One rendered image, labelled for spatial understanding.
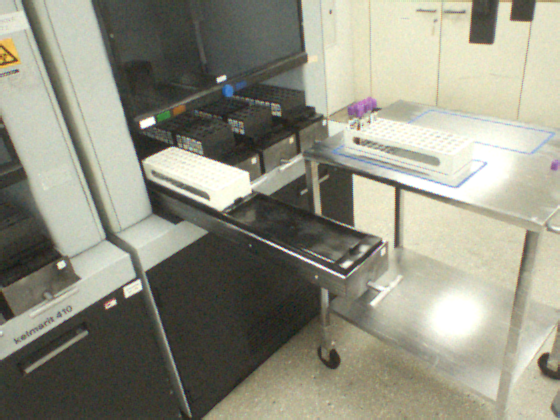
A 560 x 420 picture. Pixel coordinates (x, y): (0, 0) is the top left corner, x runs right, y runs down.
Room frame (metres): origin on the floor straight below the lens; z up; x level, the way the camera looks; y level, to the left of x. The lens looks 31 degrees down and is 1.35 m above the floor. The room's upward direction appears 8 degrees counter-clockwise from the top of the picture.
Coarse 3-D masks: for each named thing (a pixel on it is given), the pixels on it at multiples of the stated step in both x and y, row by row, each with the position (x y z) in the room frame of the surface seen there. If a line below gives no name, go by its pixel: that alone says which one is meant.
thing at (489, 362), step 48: (336, 144) 1.18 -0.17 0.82; (480, 144) 1.07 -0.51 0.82; (528, 144) 1.04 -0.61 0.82; (432, 192) 0.88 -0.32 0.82; (480, 192) 0.85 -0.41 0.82; (528, 192) 0.83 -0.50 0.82; (528, 240) 0.73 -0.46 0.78; (432, 288) 1.18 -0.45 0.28; (480, 288) 1.15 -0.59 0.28; (528, 288) 0.72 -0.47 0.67; (384, 336) 1.00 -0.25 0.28; (432, 336) 0.98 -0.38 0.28; (480, 336) 0.96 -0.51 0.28; (528, 336) 0.94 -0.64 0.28; (480, 384) 0.80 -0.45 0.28
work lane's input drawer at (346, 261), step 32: (160, 192) 1.07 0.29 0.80; (256, 192) 0.98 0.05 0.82; (224, 224) 0.89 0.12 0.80; (256, 224) 0.87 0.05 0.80; (288, 224) 0.85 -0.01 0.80; (320, 224) 0.84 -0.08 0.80; (288, 256) 0.75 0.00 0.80; (320, 256) 0.71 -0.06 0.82; (352, 256) 0.70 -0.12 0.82; (384, 256) 0.74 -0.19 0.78; (352, 288) 0.67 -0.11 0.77; (384, 288) 0.67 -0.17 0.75
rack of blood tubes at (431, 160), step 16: (368, 128) 1.12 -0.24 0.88; (384, 128) 1.11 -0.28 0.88; (400, 128) 1.09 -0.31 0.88; (416, 128) 1.08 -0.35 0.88; (352, 144) 1.11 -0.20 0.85; (368, 144) 1.10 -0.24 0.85; (384, 144) 1.09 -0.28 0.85; (400, 144) 1.01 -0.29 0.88; (416, 144) 1.00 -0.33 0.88; (432, 144) 0.98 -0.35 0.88; (448, 144) 0.98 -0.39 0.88; (464, 144) 0.96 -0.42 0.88; (384, 160) 1.04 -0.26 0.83; (400, 160) 1.01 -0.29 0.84; (416, 160) 1.02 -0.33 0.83; (432, 160) 1.01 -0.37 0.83; (448, 160) 0.92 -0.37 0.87; (464, 160) 0.95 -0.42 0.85; (448, 176) 0.92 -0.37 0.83
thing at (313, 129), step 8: (304, 120) 1.39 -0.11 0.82; (312, 120) 1.39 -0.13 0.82; (320, 120) 1.40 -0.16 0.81; (288, 128) 1.38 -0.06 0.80; (296, 128) 1.36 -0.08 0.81; (304, 128) 1.36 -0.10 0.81; (312, 128) 1.38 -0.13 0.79; (320, 128) 1.40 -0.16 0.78; (328, 128) 1.43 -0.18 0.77; (296, 136) 1.35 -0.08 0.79; (304, 136) 1.35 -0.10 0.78; (312, 136) 1.38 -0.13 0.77; (320, 136) 1.40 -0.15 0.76; (328, 136) 1.43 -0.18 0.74; (296, 144) 1.35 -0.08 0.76; (304, 144) 1.35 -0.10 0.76; (312, 144) 1.37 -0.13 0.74
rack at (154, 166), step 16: (144, 160) 1.14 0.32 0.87; (160, 160) 1.13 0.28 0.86; (176, 160) 1.12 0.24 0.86; (192, 160) 1.10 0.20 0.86; (208, 160) 1.09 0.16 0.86; (160, 176) 1.12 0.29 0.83; (176, 176) 1.03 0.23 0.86; (192, 176) 1.02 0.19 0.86; (208, 176) 1.00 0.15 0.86; (224, 176) 0.99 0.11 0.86; (240, 176) 0.98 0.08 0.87; (192, 192) 1.04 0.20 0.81; (208, 192) 0.94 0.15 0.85; (224, 192) 0.94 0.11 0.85; (240, 192) 0.97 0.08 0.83; (224, 208) 0.93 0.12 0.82
